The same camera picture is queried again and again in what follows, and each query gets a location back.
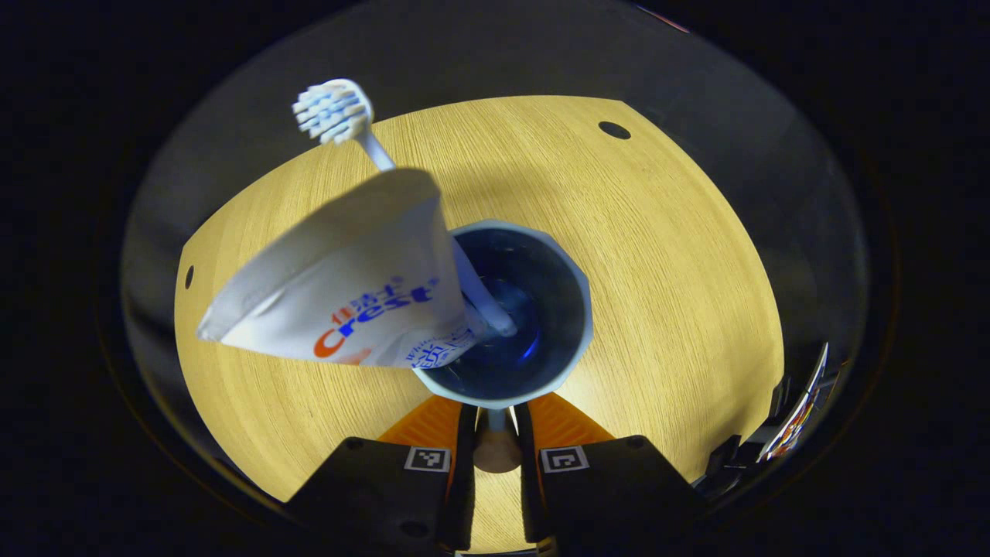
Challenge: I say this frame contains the white toothbrush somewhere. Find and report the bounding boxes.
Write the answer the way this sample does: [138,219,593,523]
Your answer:
[292,78,517,339]

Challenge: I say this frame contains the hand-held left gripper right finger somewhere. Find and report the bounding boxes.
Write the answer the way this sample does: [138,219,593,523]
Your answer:
[514,392,708,555]

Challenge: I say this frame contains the wooden desktop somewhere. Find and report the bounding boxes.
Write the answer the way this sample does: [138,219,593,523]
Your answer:
[174,95,786,554]

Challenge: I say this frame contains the white toothpaste tube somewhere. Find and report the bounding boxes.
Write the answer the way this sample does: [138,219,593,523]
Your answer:
[196,168,490,368]

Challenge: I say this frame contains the blue cup with wooden handle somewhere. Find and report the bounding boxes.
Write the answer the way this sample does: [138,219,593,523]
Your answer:
[412,219,595,474]

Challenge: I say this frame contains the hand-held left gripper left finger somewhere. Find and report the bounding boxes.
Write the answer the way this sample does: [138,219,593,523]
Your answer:
[282,395,478,556]

